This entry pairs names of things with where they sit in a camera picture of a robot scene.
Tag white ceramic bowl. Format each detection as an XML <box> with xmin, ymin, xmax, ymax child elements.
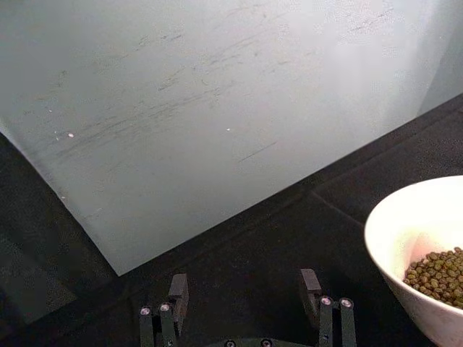
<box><xmin>364</xmin><ymin>175</ymin><xmax>463</xmax><ymax>347</ymax></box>

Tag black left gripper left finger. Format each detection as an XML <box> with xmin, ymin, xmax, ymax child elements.
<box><xmin>139</xmin><ymin>273</ymin><xmax>190</xmax><ymax>347</ymax></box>

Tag black table cloth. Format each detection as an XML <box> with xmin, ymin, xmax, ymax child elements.
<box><xmin>0</xmin><ymin>93</ymin><xmax>463</xmax><ymax>347</ymax></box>

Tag green mung beans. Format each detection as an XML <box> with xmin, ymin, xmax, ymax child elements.
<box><xmin>402</xmin><ymin>247</ymin><xmax>463</xmax><ymax>309</ymax></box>

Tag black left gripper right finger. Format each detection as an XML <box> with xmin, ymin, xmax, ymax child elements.
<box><xmin>299</xmin><ymin>267</ymin><xmax>357</xmax><ymax>347</ymax></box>

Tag plain pale wall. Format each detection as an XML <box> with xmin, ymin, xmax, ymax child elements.
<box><xmin>0</xmin><ymin>0</ymin><xmax>463</xmax><ymax>278</ymax></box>

